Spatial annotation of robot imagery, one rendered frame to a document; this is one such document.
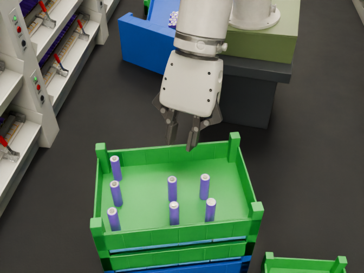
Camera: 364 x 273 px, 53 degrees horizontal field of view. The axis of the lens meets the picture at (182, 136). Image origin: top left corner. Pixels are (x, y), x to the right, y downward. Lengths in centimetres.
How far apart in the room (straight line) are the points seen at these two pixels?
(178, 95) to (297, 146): 80
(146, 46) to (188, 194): 96
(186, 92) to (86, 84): 104
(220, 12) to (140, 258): 47
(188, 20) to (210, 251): 43
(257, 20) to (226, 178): 60
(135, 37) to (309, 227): 102
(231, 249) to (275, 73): 63
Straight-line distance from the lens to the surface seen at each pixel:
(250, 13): 122
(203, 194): 74
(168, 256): 75
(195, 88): 62
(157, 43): 157
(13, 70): 119
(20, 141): 125
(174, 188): 72
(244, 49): 123
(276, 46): 122
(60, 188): 125
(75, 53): 161
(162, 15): 202
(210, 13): 59
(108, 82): 162
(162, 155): 80
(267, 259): 99
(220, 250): 76
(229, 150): 80
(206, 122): 65
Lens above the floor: 94
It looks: 45 degrees down
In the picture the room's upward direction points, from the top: straight up
